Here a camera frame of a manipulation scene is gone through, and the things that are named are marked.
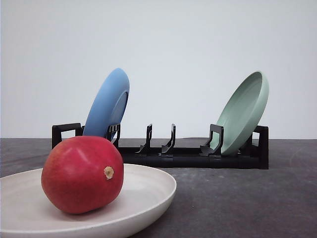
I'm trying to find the red pomegranate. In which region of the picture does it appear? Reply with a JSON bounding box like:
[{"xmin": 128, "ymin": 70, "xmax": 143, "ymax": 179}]
[{"xmin": 42, "ymin": 136, "xmax": 124, "ymax": 214}]

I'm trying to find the light blue plate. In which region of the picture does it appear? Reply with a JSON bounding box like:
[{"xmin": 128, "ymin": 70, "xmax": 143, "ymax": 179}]
[{"xmin": 83, "ymin": 68, "xmax": 130, "ymax": 137}]

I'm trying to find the mint green plate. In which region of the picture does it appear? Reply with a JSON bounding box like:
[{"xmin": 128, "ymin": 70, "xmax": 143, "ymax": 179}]
[{"xmin": 211, "ymin": 71, "xmax": 269, "ymax": 155}]

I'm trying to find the white plate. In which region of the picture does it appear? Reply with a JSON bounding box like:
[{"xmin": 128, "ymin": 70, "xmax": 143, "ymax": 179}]
[{"xmin": 0, "ymin": 164, "xmax": 176, "ymax": 238}]

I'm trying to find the black dish rack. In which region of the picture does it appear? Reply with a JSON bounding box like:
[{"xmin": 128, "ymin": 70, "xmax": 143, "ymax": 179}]
[{"xmin": 52, "ymin": 122, "xmax": 269, "ymax": 170}]

